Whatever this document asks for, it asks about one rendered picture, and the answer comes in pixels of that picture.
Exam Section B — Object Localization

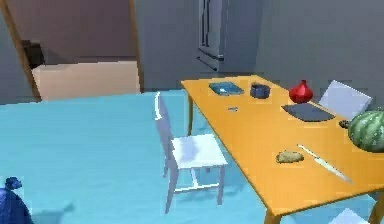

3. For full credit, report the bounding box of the white wooden chair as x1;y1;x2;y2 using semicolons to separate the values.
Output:
153;91;229;215

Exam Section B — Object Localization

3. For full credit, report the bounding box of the blue book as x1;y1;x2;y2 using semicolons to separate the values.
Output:
208;81;245;97

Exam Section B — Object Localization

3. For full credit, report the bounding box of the orange wooden table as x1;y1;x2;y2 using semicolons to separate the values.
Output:
180;74;384;224

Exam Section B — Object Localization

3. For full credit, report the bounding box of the dark blue pot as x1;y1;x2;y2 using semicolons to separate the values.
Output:
249;83;271;100

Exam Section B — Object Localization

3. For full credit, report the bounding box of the grey fridge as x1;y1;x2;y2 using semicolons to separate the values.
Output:
196;0;261;73

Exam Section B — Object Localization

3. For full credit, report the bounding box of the brown potato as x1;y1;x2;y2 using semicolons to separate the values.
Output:
275;150;305;165

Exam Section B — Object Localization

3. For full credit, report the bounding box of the red round vase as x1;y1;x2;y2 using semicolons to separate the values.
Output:
288;79;314;104

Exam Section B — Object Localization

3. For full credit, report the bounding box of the long pale knife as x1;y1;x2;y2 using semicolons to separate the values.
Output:
296;143;354;185

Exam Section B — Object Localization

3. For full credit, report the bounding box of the dark brown furniture piece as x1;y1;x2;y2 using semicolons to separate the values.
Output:
21;39;46;70

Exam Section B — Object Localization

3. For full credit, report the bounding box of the green striped watermelon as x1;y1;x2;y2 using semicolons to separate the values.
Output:
348;110;384;154

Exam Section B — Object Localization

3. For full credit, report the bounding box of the brown wooden door frame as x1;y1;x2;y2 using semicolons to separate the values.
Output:
0;0;145;103

